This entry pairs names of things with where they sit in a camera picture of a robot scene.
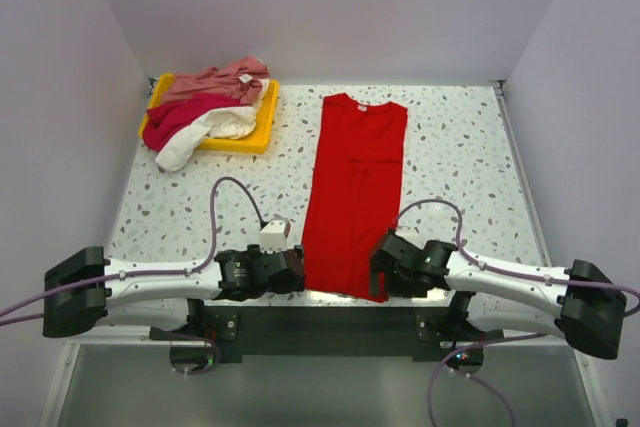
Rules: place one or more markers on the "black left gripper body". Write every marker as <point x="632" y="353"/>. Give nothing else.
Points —
<point x="296" y="284"/>

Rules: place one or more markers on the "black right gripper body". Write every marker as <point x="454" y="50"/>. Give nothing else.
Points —
<point x="397" y="285"/>

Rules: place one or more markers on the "red t shirt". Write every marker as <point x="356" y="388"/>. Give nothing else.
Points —
<point x="355" y="193"/>

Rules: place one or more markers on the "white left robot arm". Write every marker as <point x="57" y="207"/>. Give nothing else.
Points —
<point x="88" y="289"/>

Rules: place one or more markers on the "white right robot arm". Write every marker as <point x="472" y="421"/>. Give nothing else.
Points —
<point x="486" y="296"/>

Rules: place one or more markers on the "yellow plastic tray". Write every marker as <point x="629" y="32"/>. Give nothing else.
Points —
<point x="256" y="142"/>

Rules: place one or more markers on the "white t shirt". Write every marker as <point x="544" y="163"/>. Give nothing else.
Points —
<point x="223" y="123"/>

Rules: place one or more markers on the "magenta t shirt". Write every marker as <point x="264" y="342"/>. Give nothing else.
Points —
<point x="167" y="119"/>

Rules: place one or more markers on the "dusty pink t shirt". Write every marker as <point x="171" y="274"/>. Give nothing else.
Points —
<point x="241" y="80"/>

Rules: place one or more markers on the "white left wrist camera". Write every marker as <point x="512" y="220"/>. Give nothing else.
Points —
<point x="273" y="235"/>

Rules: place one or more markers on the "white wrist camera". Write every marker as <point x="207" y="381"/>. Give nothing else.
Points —
<point x="407" y="233"/>
<point x="273" y="235"/>

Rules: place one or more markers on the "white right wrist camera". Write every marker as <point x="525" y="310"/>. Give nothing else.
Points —
<point x="407" y="233"/>

